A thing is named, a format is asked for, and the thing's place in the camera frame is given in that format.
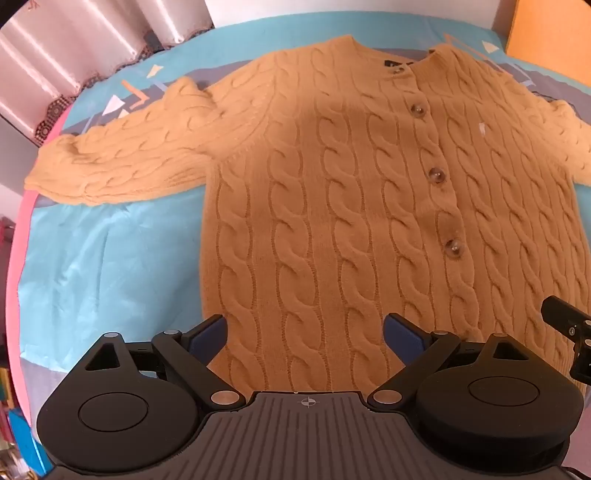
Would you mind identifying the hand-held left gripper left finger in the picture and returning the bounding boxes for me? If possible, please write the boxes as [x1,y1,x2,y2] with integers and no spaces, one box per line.
[83,315,246,411]

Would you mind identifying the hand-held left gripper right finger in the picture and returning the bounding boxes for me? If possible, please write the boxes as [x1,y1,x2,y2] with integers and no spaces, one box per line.
[367,312,533,411]

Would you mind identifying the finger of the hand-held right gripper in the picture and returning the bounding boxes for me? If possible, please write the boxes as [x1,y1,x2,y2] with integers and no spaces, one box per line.
[541,296,591,383]

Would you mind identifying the tan cable-knit cardigan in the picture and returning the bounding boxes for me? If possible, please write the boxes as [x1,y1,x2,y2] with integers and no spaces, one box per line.
[24,36,591,393]

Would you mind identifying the blue patterned bed sheet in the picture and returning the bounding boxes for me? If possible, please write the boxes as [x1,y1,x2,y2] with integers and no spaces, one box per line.
[16,10,591,374]

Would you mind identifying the orange wooden headboard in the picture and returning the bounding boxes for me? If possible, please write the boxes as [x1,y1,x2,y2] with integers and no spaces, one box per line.
[505,0,591,86]

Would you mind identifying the white lace-trimmed curtain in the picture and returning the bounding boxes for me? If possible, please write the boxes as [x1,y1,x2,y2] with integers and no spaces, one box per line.
[0,0,215,148]

